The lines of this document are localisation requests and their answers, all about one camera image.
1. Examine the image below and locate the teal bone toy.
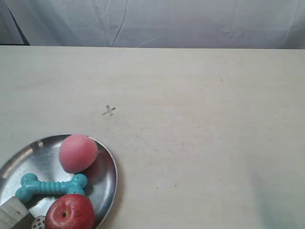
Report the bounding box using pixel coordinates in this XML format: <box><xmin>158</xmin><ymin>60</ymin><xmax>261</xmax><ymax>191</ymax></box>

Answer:
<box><xmin>15</xmin><ymin>173</ymin><xmax>88</xmax><ymax>203</ymax></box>

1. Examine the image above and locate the pink peach ball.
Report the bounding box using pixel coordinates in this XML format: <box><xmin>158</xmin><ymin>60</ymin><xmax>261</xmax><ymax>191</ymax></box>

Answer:
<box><xmin>58</xmin><ymin>134</ymin><xmax>98</xmax><ymax>174</ymax></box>

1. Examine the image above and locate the wooden cube block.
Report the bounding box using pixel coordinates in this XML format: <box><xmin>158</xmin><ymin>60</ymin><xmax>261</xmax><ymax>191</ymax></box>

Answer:
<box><xmin>0</xmin><ymin>197</ymin><xmax>29</xmax><ymax>229</ymax></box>

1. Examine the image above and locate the round metal plate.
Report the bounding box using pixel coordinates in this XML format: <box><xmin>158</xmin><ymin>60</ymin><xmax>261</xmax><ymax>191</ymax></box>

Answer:
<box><xmin>0</xmin><ymin>134</ymin><xmax>118</xmax><ymax>229</ymax></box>

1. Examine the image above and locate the red apple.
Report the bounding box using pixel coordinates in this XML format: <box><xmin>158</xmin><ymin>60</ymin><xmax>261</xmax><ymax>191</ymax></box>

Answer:
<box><xmin>45</xmin><ymin>194</ymin><xmax>95</xmax><ymax>229</ymax></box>

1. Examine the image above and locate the white backdrop cloth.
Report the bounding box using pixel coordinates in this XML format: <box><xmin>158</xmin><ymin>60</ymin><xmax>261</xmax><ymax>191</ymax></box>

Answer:
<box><xmin>0</xmin><ymin>0</ymin><xmax>305</xmax><ymax>49</ymax></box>

